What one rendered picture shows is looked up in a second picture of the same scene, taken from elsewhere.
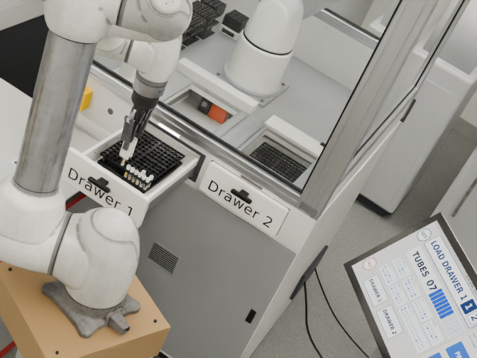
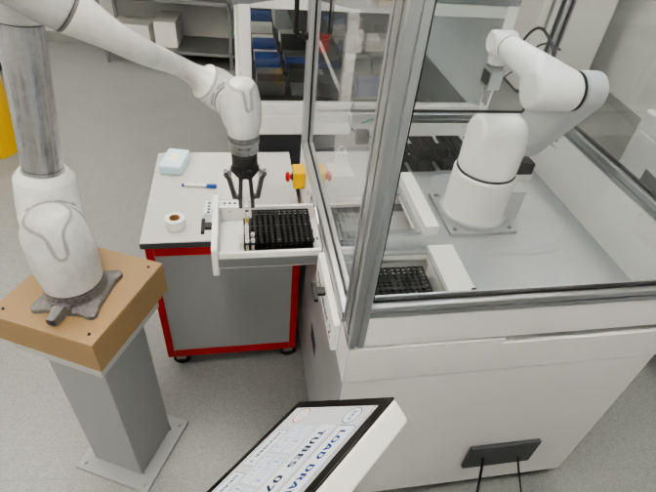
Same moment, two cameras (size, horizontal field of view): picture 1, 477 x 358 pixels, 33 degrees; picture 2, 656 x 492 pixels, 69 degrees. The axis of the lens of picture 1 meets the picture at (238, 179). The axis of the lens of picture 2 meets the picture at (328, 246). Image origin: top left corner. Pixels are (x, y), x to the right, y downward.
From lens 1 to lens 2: 1.88 m
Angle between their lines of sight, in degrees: 49
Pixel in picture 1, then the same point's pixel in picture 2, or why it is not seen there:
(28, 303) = not seen: hidden behind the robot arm
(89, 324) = (40, 304)
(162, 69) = (229, 122)
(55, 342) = (14, 302)
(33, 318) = (30, 280)
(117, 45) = (202, 94)
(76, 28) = not seen: outside the picture
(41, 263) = not seen: hidden behind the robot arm
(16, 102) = (277, 176)
